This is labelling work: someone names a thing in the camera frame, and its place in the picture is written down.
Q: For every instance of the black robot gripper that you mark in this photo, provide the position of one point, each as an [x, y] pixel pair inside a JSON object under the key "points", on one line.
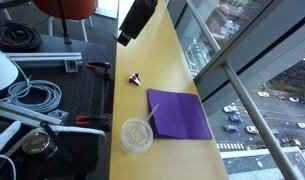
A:
{"points": [[137, 17]]}

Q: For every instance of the purple file folder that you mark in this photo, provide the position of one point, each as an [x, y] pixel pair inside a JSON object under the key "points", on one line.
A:
{"points": [[179, 116]]}

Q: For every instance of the orange chair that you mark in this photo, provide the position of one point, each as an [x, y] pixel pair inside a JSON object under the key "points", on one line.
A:
{"points": [[74, 10]]}

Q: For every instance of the black perforated breadboard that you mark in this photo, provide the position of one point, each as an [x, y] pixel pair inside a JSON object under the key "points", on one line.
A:
{"points": [[45, 90]]}

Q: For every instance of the clear drinking straw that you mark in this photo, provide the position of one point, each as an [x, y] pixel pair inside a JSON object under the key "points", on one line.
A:
{"points": [[151, 113]]}

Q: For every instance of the clear plastic cup with lid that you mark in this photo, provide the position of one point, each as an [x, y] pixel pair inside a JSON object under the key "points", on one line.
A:
{"points": [[136, 135]]}

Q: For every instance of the metal window handrail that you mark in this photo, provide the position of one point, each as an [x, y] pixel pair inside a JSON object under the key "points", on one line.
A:
{"points": [[220, 60]]}

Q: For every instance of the orange handled clamp upper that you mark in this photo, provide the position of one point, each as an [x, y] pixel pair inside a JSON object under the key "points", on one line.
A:
{"points": [[104, 65]]}

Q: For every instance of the orange handled clamp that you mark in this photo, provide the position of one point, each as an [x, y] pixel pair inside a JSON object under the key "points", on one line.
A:
{"points": [[104, 65], [99, 122]]}

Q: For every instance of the aluminium extrusion rail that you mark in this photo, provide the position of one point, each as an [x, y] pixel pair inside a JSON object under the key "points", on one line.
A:
{"points": [[70, 61]]}

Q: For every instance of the orange handled clamp lower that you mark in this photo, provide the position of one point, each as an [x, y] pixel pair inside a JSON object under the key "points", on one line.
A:
{"points": [[99, 122]]}

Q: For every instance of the black camera lens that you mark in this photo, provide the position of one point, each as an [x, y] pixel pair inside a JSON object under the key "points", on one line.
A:
{"points": [[39, 144]]}

